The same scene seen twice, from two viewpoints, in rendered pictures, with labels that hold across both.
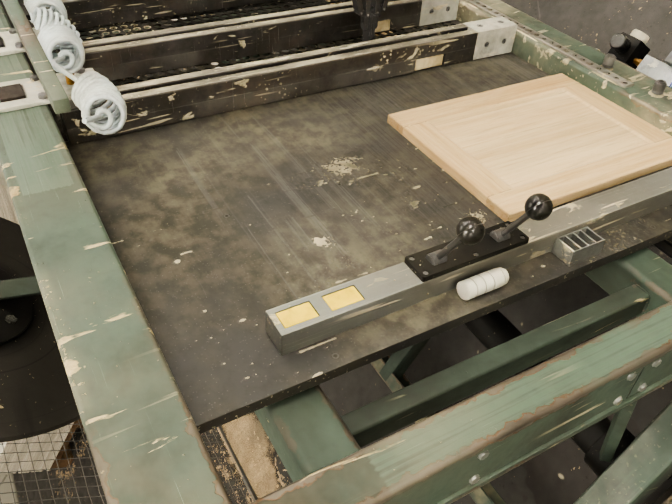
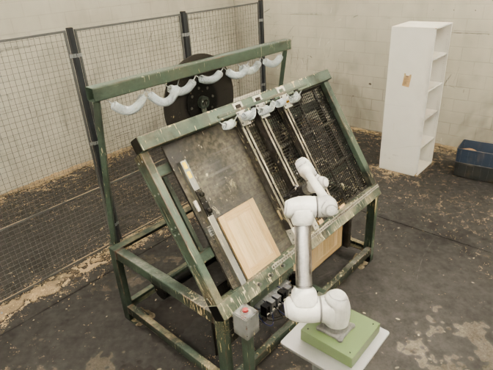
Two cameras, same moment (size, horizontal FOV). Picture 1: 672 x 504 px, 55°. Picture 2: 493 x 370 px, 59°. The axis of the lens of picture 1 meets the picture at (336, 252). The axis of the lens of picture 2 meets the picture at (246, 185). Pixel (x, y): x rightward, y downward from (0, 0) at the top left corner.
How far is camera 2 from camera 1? 2.22 m
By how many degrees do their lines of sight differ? 21
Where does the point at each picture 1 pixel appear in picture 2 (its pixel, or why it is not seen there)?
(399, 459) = (156, 177)
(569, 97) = (268, 252)
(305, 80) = (263, 176)
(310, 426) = (163, 169)
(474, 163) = (235, 215)
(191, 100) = (249, 147)
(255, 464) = not seen: hidden behind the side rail
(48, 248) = (194, 120)
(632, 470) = (165, 278)
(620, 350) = (180, 224)
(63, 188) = (210, 120)
